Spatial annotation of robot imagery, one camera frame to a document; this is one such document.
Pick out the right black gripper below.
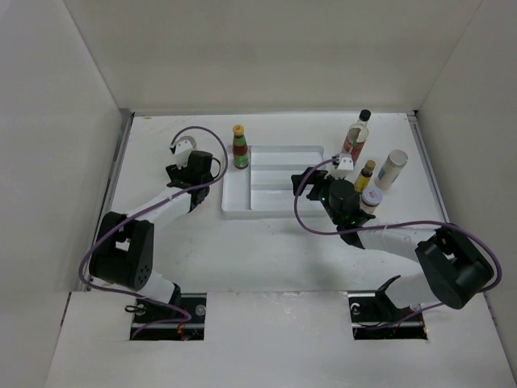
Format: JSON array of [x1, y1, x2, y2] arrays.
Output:
[[292, 167, 347, 226]]

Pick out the small yellow-label bottle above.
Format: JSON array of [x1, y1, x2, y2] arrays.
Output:
[[354, 160, 376, 193]]

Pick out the clear soy sauce bottle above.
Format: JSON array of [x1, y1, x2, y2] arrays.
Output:
[[342, 109, 372, 163]]

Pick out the white-lid sauce jar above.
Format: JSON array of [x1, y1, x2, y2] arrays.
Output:
[[360, 186, 383, 214]]

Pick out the white cylinder bottle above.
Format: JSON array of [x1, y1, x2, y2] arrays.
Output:
[[375, 150, 408, 190]]

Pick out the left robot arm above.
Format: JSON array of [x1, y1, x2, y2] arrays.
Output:
[[88, 150, 214, 323]]

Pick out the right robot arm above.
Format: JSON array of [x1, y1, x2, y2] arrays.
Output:
[[291, 167, 498, 320]]

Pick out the white organizer tray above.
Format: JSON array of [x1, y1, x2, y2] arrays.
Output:
[[221, 145, 324, 220]]

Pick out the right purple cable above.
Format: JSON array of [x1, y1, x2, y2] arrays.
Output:
[[293, 158, 502, 292]]

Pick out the purple cable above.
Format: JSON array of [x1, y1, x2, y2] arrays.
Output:
[[293, 158, 502, 292], [78, 126, 228, 340]]

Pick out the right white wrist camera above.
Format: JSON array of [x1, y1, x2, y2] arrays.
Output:
[[328, 154, 355, 179]]

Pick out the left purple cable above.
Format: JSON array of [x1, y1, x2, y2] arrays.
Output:
[[78, 126, 228, 340]]

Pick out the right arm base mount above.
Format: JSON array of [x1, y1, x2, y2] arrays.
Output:
[[347, 276, 427, 340]]

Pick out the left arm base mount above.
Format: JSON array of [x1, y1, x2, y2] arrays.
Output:
[[124, 293, 207, 341]]

